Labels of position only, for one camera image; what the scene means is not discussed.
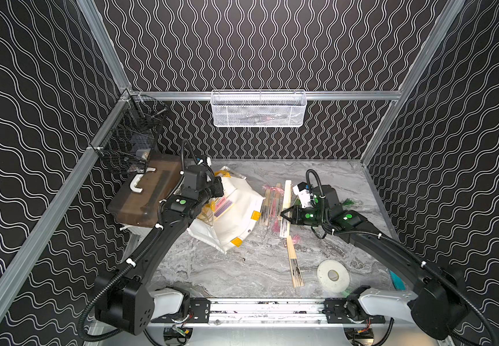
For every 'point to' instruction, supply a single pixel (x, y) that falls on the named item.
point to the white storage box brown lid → (137, 202)
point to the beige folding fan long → (297, 279)
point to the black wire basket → (128, 143)
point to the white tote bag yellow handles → (222, 222)
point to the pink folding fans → (221, 206)
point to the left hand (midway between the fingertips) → (218, 175)
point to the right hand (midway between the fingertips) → (281, 212)
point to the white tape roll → (333, 286)
